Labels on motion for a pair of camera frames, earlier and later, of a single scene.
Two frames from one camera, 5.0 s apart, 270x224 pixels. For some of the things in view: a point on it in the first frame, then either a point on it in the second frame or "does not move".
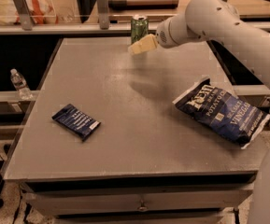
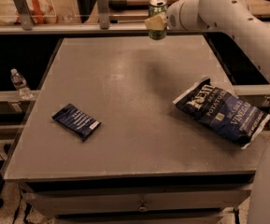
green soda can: [139, 29] to [157, 7]
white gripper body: [163, 36] to [173, 17]
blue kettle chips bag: [223, 112] does not move
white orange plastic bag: [1, 9] does not move
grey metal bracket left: [22, 8] does not move
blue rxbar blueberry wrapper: [76, 121] does not move
